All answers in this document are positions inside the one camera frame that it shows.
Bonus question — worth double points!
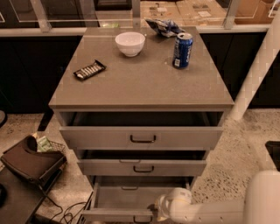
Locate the grey bottom drawer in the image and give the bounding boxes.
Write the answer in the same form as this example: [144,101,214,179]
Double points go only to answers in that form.
[82,176,193,224]

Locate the grey drawer cabinet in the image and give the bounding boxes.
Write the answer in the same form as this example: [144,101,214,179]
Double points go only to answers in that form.
[48,26,235,224]

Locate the wire basket with green packet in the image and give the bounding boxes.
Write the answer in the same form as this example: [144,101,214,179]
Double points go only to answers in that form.
[32,133,65,154]

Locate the white bowl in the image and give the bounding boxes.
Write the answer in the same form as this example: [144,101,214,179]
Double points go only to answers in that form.
[115,31,145,57]

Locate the black snack bar packet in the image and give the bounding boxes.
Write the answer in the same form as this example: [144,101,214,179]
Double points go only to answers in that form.
[73,60,107,81]

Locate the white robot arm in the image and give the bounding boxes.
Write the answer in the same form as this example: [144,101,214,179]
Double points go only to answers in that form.
[155,171,280,224]

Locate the blue soda can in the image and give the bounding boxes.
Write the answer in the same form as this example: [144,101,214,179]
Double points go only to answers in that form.
[172,32,193,69]

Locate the grey middle drawer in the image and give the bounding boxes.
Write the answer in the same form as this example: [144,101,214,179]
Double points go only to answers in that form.
[78,150,207,177]

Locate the cardboard boxes behind glass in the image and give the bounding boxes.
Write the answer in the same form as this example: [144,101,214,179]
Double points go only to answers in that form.
[140,0,280,26]

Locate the black cable on floor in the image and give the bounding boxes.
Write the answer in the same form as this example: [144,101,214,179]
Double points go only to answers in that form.
[38,186,88,224]

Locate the white diagonal post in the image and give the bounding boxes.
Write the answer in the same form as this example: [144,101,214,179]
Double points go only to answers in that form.
[230,9,280,120]

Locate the black side table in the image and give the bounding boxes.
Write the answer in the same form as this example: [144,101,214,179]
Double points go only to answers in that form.
[0,168,59,224]

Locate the grey drawer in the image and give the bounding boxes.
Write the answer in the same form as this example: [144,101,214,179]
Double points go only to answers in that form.
[78,150,207,177]
[82,176,193,224]
[60,112,222,151]

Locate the blue white chip bag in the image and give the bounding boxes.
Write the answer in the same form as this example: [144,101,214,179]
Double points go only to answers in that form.
[145,18,185,38]

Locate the black folded device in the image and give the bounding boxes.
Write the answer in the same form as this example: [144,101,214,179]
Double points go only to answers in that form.
[1,136,67,186]

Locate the grey top drawer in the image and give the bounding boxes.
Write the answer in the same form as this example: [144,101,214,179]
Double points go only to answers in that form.
[60,112,222,151]

